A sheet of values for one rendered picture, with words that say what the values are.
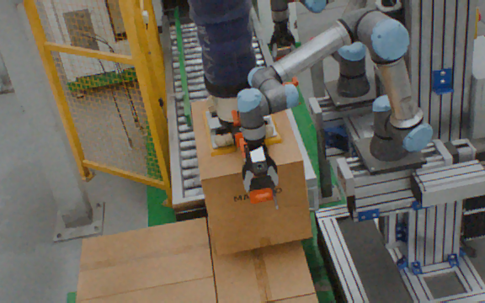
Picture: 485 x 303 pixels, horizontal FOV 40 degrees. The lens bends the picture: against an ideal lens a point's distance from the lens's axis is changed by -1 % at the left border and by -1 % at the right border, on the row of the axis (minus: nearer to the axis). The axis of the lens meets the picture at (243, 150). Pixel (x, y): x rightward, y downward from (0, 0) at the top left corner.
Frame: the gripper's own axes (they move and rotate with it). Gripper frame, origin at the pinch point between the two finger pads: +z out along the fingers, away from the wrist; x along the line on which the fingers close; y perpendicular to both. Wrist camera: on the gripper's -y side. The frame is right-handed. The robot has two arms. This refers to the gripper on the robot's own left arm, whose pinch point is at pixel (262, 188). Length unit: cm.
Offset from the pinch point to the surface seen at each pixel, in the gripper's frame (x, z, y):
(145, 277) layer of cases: 52, 66, 39
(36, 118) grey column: 103, 40, 150
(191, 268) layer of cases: 32, 66, 39
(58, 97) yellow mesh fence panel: 100, 56, 201
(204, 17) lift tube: 8, -42, 51
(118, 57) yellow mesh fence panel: 54, 20, 164
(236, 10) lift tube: -4, -42, 50
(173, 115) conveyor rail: 31, 60, 161
